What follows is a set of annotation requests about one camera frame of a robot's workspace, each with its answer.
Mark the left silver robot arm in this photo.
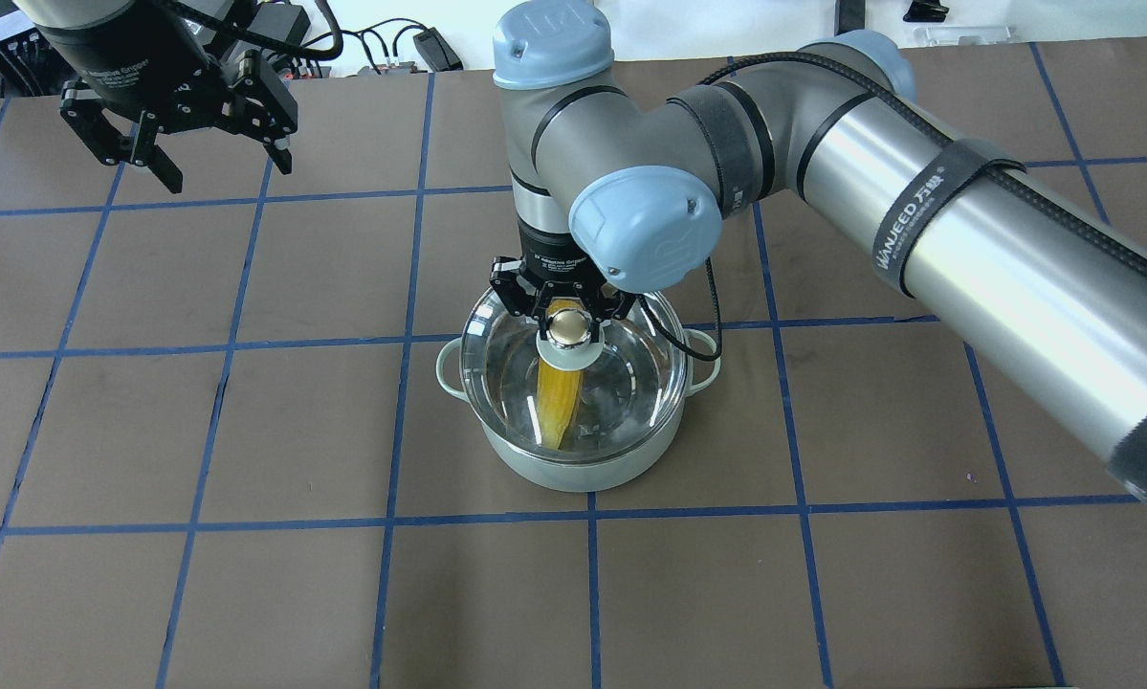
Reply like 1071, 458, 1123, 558
0, 1, 309, 193

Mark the yellow corn cob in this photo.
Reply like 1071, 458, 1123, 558
537, 300, 590, 449

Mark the glass pot lid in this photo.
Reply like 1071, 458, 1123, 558
459, 291, 690, 465

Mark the black power brick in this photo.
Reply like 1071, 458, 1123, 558
225, 3, 311, 78

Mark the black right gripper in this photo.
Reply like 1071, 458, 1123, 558
489, 224, 637, 342

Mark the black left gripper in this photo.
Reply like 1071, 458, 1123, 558
41, 19, 298, 193

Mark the black power adapter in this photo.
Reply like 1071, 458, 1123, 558
412, 28, 465, 73

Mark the pale green cooking pot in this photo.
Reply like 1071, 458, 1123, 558
438, 291, 721, 493

